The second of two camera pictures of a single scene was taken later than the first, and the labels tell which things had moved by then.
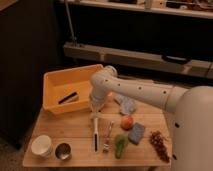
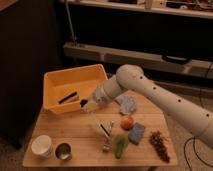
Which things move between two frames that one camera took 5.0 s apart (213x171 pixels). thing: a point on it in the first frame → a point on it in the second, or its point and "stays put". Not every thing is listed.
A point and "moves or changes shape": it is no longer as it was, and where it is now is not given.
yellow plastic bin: (68, 90) stays put
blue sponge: (136, 133) stays put
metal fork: (106, 146) stays put
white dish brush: (95, 136) moves or changes shape
